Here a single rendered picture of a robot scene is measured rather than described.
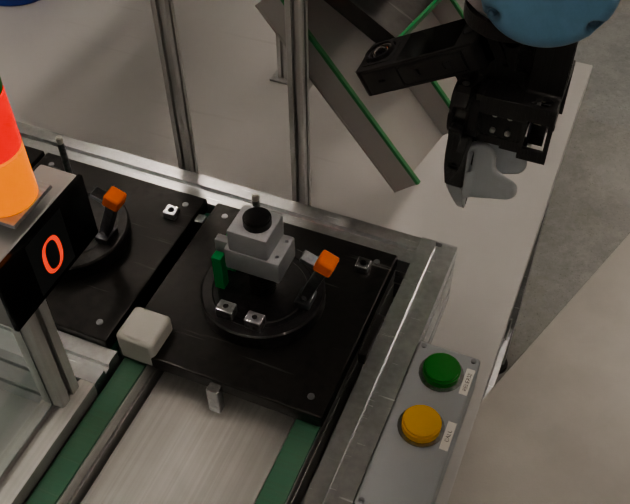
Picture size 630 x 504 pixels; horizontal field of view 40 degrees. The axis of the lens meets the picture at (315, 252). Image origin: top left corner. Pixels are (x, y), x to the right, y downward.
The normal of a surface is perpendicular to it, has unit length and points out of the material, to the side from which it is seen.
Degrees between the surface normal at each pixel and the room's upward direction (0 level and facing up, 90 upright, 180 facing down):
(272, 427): 0
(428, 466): 0
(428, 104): 90
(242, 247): 90
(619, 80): 0
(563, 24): 90
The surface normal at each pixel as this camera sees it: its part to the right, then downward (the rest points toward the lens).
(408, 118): 0.59, -0.19
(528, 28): -0.13, 0.74
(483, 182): -0.39, 0.72
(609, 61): 0.00, -0.67
